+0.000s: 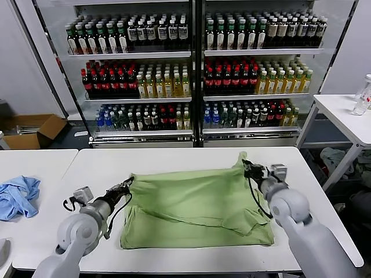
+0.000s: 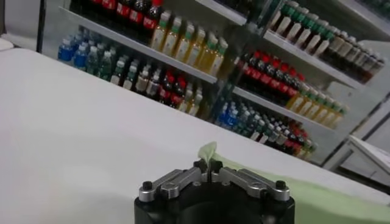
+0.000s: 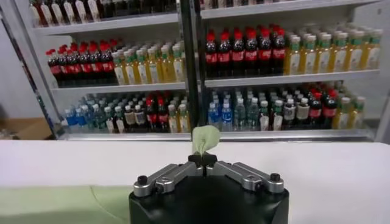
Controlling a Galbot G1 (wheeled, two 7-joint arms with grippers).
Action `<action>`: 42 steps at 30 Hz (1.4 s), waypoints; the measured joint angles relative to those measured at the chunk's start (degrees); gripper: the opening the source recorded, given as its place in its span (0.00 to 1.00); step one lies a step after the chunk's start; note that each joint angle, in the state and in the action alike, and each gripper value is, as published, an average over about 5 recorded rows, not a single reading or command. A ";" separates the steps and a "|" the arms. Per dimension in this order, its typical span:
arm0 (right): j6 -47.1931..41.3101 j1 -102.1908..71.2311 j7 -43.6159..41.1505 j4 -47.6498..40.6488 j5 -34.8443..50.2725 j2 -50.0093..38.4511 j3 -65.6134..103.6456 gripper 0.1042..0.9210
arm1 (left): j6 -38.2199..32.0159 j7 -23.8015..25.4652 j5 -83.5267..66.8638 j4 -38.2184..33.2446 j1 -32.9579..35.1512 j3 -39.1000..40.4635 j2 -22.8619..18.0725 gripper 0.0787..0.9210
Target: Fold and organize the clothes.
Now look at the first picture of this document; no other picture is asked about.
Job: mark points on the clear plastic water bottle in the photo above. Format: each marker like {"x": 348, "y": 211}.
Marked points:
{"x": 359, "y": 106}

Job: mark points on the dark bottle navy label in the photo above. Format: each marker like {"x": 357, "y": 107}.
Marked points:
{"x": 312, "y": 30}
{"x": 141, "y": 32}
{"x": 302, "y": 30}
{"x": 132, "y": 33}
{"x": 321, "y": 30}
{"x": 292, "y": 31}
{"x": 172, "y": 32}
{"x": 182, "y": 31}
{"x": 152, "y": 32}
{"x": 162, "y": 32}

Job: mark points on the light green t-shirt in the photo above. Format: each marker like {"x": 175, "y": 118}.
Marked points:
{"x": 188, "y": 208}

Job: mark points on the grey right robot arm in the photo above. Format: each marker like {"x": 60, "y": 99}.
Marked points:
{"x": 290, "y": 205}

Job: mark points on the small dark bottle white cap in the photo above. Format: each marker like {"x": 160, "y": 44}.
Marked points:
{"x": 147, "y": 122}
{"x": 263, "y": 117}
{"x": 154, "y": 122}
{"x": 139, "y": 123}
{"x": 131, "y": 123}
{"x": 255, "y": 118}
{"x": 248, "y": 120}
{"x": 240, "y": 120}

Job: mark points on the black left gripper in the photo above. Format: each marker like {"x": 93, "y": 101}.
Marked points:
{"x": 116, "y": 194}

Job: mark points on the dark bottle beige label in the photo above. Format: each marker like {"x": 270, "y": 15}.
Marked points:
{"x": 282, "y": 31}
{"x": 272, "y": 31}

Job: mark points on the white side table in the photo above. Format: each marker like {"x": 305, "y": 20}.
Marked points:
{"x": 336, "y": 108}

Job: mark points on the small red cap cola bottle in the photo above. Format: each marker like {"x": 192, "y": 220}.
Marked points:
{"x": 279, "y": 117}
{"x": 271, "y": 117}
{"x": 163, "y": 120}
{"x": 171, "y": 120}

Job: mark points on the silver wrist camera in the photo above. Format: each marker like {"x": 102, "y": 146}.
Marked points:
{"x": 279, "y": 173}
{"x": 82, "y": 195}

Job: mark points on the clear bottle red label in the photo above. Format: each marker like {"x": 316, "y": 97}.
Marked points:
{"x": 367, "y": 91}

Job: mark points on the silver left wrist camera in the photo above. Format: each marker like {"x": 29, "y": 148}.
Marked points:
{"x": 82, "y": 195}

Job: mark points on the small yellow juice bottle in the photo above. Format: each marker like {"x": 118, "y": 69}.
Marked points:
{"x": 179, "y": 122}
{"x": 294, "y": 118}
{"x": 186, "y": 122}
{"x": 287, "y": 119}

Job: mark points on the small green water bottle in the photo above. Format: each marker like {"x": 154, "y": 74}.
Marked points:
{"x": 123, "y": 122}
{"x": 223, "y": 119}
{"x": 232, "y": 119}
{"x": 115, "y": 122}

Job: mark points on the open cardboard box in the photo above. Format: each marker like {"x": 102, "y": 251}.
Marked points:
{"x": 49, "y": 126}

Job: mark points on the crumpled light blue shirt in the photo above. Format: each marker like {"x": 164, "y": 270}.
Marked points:
{"x": 17, "y": 197}

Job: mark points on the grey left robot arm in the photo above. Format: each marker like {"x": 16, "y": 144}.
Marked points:
{"x": 78, "y": 231}

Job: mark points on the dark tea bottle green cap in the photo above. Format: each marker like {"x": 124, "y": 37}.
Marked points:
{"x": 251, "y": 38}
{"x": 81, "y": 43}
{"x": 221, "y": 38}
{"x": 111, "y": 42}
{"x": 241, "y": 38}
{"x": 72, "y": 43}
{"x": 261, "y": 37}
{"x": 101, "y": 42}
{"x": 211, "y": 38}
{"x": 121, "y": 41}
{"x": 231, "y": 38}
{"x": 91, "y": 43}

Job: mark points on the pale clothes pile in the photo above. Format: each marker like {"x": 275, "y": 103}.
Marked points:
{"x": 333, "y": 156}

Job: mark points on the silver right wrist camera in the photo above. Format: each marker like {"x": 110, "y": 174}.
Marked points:
{"x": 279, "y": 173}

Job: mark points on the small white floor object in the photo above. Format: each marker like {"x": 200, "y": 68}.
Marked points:
{"x": 81, "y": 133}

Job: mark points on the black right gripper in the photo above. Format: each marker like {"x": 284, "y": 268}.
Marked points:
{"x": 258, "y": 172}

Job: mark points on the glass cooler door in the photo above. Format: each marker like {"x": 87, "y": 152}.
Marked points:
{"x": 336, "y": 29}
{"x": 41, "y": 43}

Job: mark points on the white cooler shelf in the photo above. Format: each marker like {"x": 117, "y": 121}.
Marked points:
{"x": 145, "y": 132}
{"x": 130, "y": 54}
{"x": 261, "y": 51}
{"x": 249, "y": 129}
{"x": 139, "y": 100}
{"x": 255, "y": 97}

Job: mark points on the small blue drink bottle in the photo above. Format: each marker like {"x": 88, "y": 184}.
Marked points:
{"x": 99, "y": 123}
{"x": 207, "y": 120}
{"x": 215, "y": 120}
{"x": 107, "y": 123}

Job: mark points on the white beverage cooler cabinet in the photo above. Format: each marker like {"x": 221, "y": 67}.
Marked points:
{"x": 249, "y": 138}
{"x": 145, "y": 139}

